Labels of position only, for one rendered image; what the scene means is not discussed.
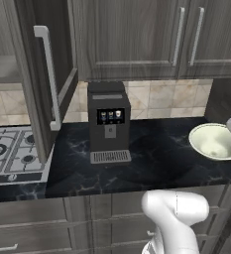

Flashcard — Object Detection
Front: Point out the large cream bowl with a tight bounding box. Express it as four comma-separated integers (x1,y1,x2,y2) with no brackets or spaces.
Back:
187,122,231,163

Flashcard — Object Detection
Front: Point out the dark grey tall cabinet panel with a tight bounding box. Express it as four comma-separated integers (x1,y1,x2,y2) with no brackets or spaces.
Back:
204,76,231,125

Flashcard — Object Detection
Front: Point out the wide grey wood cabinet door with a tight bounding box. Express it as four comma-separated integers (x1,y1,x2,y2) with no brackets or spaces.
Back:
71,0,188,82

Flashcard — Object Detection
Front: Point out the open grey wood cabinet door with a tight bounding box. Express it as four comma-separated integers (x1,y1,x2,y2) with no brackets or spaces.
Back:
12,0,79,164

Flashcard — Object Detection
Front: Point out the open grey cabinet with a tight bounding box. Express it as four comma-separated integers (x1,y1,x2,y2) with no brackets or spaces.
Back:
0,0,24,84

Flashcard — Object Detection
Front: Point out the grey wood drawer front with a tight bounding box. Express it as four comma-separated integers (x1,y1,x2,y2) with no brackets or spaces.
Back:
111,185,228,217
0,197,67,228
111,207,220,246
0,225,73,254

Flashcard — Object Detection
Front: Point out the dark grey coffee machine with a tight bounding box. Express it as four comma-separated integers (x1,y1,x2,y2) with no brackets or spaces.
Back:
86,80,133,166

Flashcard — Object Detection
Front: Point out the silver gas hob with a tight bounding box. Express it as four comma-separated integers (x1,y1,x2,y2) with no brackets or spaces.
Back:
0,126,56,187

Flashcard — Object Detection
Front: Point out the black hob knob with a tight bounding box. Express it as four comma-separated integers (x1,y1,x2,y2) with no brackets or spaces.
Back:
7,173,20,183

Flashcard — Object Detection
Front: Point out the silver open cabinet door handle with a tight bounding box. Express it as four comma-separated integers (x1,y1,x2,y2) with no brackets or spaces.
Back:
33,25,62,132

